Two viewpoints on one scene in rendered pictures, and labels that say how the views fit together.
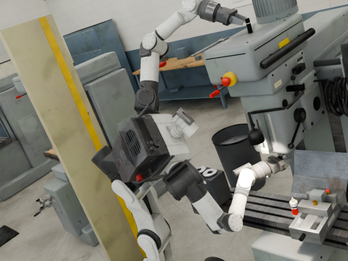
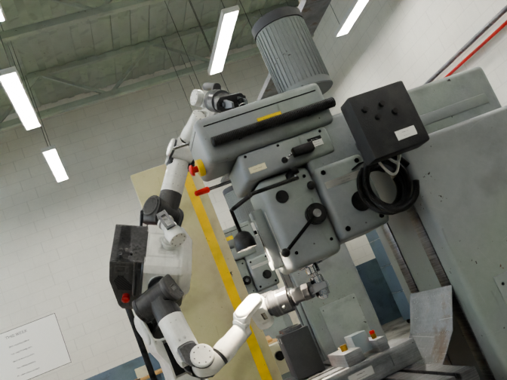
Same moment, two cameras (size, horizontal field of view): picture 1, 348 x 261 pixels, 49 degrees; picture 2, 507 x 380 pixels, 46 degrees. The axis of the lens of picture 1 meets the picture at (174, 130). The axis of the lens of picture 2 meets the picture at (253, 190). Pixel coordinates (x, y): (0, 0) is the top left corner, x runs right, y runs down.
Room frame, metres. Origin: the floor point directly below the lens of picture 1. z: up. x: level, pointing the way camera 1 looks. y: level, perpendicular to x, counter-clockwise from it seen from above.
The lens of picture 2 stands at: (-0.20, -1.27, 1.26)
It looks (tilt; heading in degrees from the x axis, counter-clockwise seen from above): 10 degrees up; 25
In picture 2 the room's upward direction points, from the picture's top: 23 degrees counter-clockwise
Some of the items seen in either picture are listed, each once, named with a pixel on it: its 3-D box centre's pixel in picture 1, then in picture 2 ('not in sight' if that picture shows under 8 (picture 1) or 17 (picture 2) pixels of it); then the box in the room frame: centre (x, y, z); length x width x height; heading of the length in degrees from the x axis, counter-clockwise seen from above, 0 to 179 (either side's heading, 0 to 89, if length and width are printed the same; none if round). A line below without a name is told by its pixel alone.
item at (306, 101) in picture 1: (291, 100); (341, 203); (1.84, -0.62, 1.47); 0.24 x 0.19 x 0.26; 40
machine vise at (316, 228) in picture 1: (318, 210); (357, 364); (1.58, -0.54, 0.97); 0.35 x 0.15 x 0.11; 132
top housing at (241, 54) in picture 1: (256, 48); (259, 133); (1.72, -0.48, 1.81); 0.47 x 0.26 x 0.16; 130
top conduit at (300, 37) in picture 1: (288, 46); (274, 121); (1.62, -0.59, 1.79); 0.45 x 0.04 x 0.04; 130
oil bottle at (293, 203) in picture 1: (294, 206); not in sight; (1.68, -0.46, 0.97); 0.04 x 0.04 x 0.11
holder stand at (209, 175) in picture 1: (208, 184); (298, 350); (2.13, -0.09, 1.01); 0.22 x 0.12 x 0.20; 33
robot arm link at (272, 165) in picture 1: (269, 167); (295, 296); (1.69, -0.38, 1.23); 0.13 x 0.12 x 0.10; 15
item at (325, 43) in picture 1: (309, 45); (391, 129); (2.03, -0.85, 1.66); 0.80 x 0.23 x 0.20; 130
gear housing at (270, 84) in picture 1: (266, 73); (280, 163); (1.74, -0.50, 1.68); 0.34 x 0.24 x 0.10; 130
